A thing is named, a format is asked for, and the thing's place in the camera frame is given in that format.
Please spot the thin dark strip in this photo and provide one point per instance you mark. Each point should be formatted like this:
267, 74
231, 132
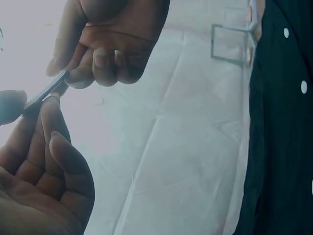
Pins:
45, 93

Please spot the person's left hand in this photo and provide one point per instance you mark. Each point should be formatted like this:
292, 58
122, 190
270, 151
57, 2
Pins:
36, 191

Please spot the person's right hand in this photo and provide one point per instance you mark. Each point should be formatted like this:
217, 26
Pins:
117, 29

